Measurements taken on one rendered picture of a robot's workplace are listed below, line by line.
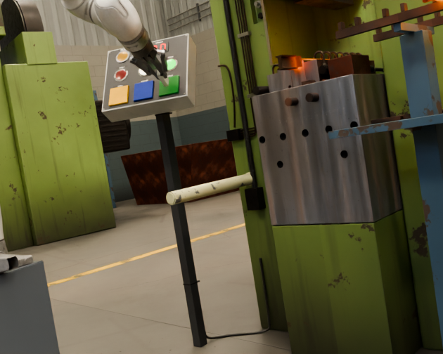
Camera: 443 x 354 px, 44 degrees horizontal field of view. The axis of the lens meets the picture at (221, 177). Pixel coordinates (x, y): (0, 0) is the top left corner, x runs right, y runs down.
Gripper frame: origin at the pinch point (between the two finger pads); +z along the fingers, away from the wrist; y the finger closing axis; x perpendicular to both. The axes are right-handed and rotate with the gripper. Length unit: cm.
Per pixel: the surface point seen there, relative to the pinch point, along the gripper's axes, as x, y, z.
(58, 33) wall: 546, -453, 513
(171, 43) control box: 19.3, 0.0, 5.5
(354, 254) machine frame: -63, 57, 24
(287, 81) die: -6.9, 42.7, 6.4
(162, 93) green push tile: -3.0, -2.0, 4.8
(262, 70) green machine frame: 10.2, 31.1, 20.7
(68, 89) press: 244, -258, 299
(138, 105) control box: -5.6, -12.0, 5.9
